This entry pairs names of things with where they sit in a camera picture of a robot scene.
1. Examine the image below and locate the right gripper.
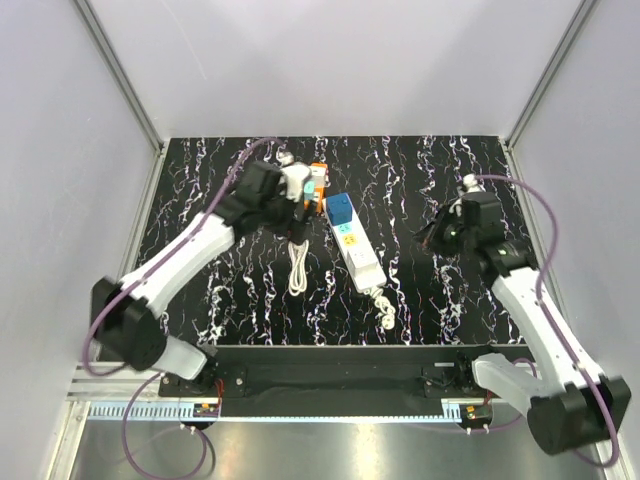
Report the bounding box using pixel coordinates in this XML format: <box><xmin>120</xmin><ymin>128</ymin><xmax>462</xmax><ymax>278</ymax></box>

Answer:
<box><xmin>410</xmin><ymin>204</ymin><xmax>475</xmax><ymax>258</ymax></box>

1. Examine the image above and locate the teal USB charger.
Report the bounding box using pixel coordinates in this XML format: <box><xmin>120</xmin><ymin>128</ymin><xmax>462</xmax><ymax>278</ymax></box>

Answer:
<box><xmin>303</xmin><ymin>180</ymin><xmax>315</xmax><ymax>201</ymax></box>

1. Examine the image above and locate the orange power strip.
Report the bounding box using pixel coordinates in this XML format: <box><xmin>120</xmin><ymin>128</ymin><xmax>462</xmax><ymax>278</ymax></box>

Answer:
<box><xmin>305</xmin><ymin>163</ymin><xmax>329</xmax><ymax>214</ymax></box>

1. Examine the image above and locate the blue cube adapter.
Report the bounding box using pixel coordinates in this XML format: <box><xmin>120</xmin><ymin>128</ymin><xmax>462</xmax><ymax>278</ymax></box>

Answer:
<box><xmin>325</xmin><ymin>193</ymin><xmax>353</xmax><ymax>226</ymax></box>

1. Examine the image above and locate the white power strip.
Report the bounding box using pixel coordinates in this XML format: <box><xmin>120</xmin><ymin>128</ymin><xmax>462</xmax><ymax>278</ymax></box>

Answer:
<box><xmin>323</xmin><ymin>193</ymin><xmax>387</xmax><ymax>293</ymax></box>

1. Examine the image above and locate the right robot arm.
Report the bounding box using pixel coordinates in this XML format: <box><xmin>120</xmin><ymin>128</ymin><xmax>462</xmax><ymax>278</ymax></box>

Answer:
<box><xmin>415</xmin><ymin>191</ymin><xmax>631</xmax><ymax>455</ymax></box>

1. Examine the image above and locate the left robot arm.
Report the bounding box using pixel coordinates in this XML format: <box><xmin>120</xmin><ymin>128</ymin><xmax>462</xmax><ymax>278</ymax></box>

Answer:
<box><xmin>90</xmin><ymin>161</ymin><xmax>314</xmax><ymax>396</ymax></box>

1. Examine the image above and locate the black marble mat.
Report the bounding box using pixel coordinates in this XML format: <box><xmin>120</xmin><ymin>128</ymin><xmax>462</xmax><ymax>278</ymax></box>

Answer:
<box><xmin>158</xmin><ymin>135</ymin><xmax>529</xmax><ymax>346</ymax></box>

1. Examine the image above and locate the white orange-strip cord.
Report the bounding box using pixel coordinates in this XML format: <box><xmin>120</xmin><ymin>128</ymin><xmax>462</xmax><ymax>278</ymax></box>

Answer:
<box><xmin>287</xmin><ymin>239</ymin><xmax>310</xmax><ymax>297</ymax></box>

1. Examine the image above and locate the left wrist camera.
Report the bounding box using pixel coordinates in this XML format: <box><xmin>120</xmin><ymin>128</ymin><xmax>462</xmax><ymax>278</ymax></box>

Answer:
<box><xmin>276</xmin><ymin>152</ymin><xmax>312</xmax><ymax>202</ymax></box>

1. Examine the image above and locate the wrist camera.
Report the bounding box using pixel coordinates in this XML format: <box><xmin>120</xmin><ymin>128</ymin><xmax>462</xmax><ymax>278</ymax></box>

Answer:
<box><xmin>276</xmin><ymin>152</ymin><xmax>312</xmax><ymax>202</ymax></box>
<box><xmin>449</xmin><ymin>174</ymin><xmax>485</xmax><ymax>216</ymax></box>

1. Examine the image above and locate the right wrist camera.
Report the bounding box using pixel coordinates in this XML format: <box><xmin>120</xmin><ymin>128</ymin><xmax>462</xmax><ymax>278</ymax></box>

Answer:
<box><xmin>449</xmin><ymin>174</ymin><xmax>485</xmax><ymax>216</ymax></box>

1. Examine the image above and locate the white strip cord bundle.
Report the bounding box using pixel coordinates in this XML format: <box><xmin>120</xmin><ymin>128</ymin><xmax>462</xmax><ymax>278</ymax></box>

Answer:
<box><xmin>367</xmin><ymin>289</ymin><xmax>397</xmax><ymax>331</ymax></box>

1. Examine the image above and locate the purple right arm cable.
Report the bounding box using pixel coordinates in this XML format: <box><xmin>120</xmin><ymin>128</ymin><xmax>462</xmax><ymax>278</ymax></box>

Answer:
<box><xmin>467</xmin><ymin>174</ymin><xmax>621</xmax><ymax>469</ymax></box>

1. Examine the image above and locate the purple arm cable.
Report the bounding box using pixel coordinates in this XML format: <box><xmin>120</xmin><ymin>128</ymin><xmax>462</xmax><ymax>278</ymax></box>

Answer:
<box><xmin>82</xmin><ymin>137</ymin><xmax>286</xmax><ymax>480</ymax></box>
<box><xmin>467</xmin><ymin>174</ymin><xmax>621</xmax><ymax>469</ymax></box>

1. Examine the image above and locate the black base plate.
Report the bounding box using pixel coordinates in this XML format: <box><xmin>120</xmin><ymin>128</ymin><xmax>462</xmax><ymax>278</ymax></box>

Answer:
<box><xmin>158</xmin><ymin>344</ymin><xmax>519</xmax><ymax>420</ymax></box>

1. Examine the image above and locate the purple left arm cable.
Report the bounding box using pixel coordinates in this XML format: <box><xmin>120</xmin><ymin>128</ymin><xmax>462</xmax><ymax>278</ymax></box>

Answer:
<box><xmin>82</xmin><ymin>137</ymin><xmax>286</xmax><ymax>480</ymax></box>

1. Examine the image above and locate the slotted cable duct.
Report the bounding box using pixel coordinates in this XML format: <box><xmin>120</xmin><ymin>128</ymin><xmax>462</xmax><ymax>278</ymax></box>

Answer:
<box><xmin>88</xmin><ymin>402</ymin><xmax>491</xmax><ymax>424</ymax></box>

